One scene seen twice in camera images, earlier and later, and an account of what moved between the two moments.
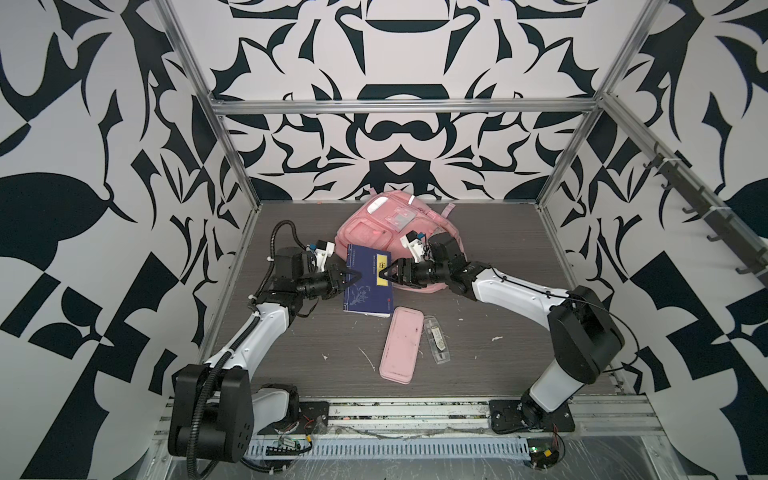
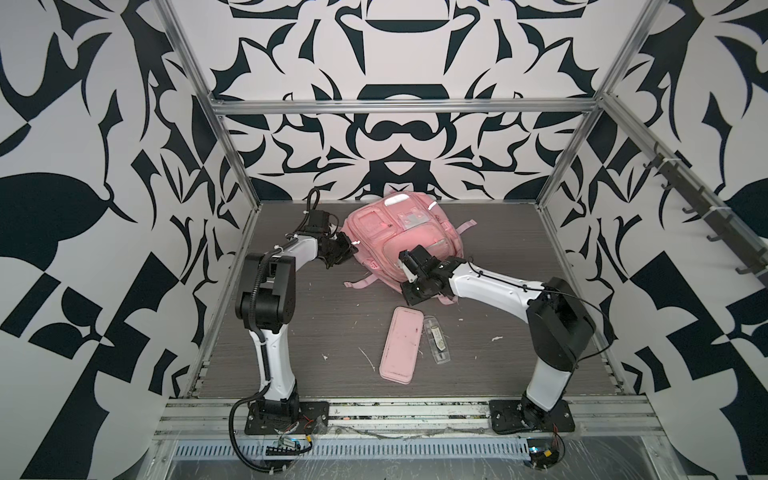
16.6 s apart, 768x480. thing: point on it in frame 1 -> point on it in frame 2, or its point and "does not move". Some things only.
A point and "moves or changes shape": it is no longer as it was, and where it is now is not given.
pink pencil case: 401,348 does not move
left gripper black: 334,284 -> 347,250
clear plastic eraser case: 436,339 does not move
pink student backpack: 387,217 moves or changes shape
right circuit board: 543,454 does not move
